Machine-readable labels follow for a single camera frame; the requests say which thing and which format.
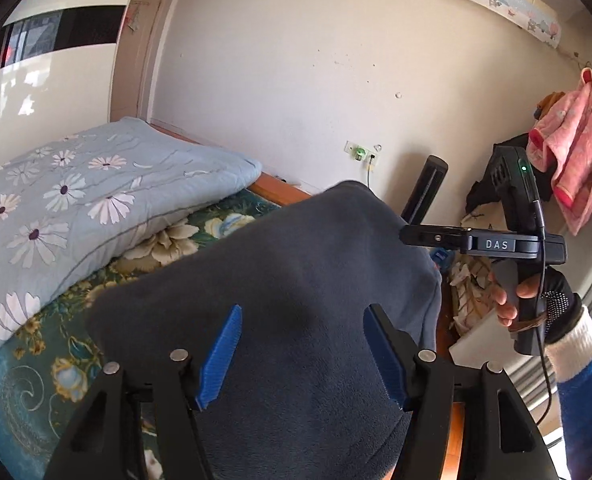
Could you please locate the dark grey fleece jacket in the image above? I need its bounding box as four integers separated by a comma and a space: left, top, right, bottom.
84, 179, 443, 480

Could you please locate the blue sleeve right forearm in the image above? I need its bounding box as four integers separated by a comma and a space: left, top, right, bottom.
546, 308, 592, 479

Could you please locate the blue clothes pile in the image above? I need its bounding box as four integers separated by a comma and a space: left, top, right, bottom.
429, 247, 456, 274

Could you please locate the right hand black glove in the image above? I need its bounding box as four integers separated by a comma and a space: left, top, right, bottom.
489, 264, 585, 346

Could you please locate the pink garment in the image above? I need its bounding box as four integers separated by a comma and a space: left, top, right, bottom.
526, 67, 592, 235

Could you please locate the teal floral bed blanket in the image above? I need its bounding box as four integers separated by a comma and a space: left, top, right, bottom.
0, 191, 274, 479

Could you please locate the light blue floral quilt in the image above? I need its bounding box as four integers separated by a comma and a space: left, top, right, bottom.
0, 117, 262, 347

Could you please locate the brown room door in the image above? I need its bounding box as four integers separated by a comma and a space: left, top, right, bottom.
109, 0, 173, 122

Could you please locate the white black sliding wardrobe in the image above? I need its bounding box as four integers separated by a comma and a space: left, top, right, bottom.
0, 0, 130, 165

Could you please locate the wall socket with green plug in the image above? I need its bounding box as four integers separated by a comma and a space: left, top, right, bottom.
343, 141, 383, 188

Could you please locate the orange wooden bed frame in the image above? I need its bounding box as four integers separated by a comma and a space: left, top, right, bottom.
147, 119, 312, 208

